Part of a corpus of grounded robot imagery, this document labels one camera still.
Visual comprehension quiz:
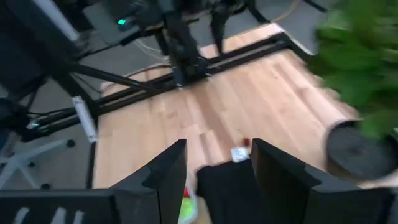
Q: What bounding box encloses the white chair base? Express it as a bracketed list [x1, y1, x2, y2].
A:
[0, 139, 76, 190]

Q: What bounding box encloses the silver metal bracket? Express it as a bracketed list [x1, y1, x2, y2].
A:
[70, 95, 99, 144]

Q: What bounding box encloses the black cloth with white tag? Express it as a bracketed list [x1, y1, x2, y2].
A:
[195, 146, 268, 224]

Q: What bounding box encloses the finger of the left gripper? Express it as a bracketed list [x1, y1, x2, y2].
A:
[221, 18, 233, 55]
[213, 18, 223, 55]

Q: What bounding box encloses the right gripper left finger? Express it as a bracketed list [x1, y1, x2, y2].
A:
[110, 138, 188, 224]

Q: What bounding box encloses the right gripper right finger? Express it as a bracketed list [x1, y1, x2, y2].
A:
[250, 138, 359, 224]

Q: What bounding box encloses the leafy green plant, black pot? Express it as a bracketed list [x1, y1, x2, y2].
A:
[307, 0, 398, 183]

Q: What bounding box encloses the white pole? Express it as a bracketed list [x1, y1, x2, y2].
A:
[32, 0, 79, 41]

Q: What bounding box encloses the black computer mouse with light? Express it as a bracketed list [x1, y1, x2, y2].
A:
[116, 17, 139, 32]

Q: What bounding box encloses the clear plastic tupperware container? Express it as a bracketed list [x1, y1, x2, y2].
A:
[177, 172, 200, 224]

